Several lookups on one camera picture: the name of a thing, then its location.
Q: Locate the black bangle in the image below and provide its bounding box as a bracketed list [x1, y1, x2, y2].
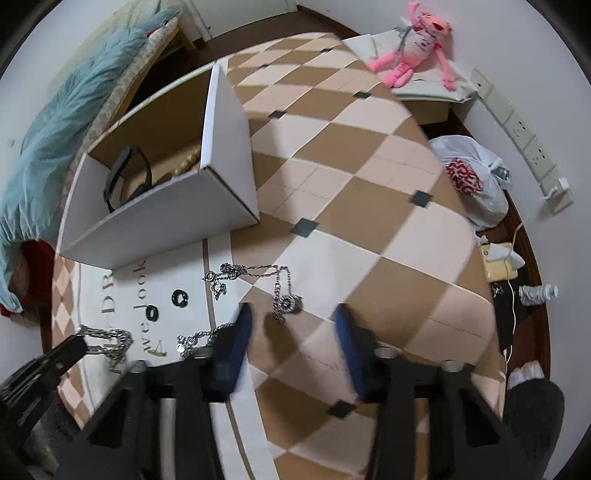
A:
[105, 147, 153, 214]

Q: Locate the white bottle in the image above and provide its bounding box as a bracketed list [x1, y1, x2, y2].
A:
[519, 284, 559, 306]

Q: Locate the white power strip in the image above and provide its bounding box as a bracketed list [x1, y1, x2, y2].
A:
[470, 68, 573, 204]

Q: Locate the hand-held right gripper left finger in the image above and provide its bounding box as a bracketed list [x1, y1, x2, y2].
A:
[60, 302, 254, 480]

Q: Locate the dark fuzzy cloth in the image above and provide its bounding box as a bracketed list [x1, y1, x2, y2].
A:
[502, 378, 567, 480]

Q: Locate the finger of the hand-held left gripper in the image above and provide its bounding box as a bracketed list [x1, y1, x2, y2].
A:
[0, 335, 89, 432]

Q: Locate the white cable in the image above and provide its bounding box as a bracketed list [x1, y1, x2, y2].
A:
[502, 220, 525, 365]

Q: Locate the checkered beige mat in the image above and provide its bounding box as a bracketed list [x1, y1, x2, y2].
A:
[51, 31, 507, 480]

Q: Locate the white cushion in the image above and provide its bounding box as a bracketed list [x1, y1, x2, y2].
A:
[342, 31, 479, 103]

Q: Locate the yellow box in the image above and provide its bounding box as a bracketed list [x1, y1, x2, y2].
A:
[479, 242, 519, 282]

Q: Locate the white charger plug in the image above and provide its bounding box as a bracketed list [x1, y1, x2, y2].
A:
[544, 177, 570, 200]

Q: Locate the pink plush toy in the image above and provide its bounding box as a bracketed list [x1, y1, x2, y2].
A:
[367, 0, 456, 90]

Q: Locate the silver necklace with flower pendant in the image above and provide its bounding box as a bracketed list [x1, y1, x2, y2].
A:
[176, 322, 236, 359]

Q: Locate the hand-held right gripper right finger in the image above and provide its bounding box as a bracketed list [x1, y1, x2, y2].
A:
[334, 305, 536, 480]

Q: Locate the thick silver chain necklace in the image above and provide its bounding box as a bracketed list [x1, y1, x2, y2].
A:
[78, 325, 133, 363]

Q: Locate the silver necklace with ring pendant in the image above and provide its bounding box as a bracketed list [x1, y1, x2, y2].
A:
[204, 262, 304, 324]

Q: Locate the white cardboard box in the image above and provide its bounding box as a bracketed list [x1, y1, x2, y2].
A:
[55, 60, 260, 271]

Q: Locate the gold bead necklace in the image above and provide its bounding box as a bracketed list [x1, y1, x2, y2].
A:
[173, 145, 202, 178]

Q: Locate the light blue fluffy blanket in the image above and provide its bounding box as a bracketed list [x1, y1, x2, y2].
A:
[0, 8, 182, 315]

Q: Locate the white plastic bag red print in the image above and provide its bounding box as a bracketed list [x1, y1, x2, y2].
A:
[428, 136, 514, 232]

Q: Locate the wooden bed frame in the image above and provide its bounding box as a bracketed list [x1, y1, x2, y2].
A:
[124, 18, 195, 116]

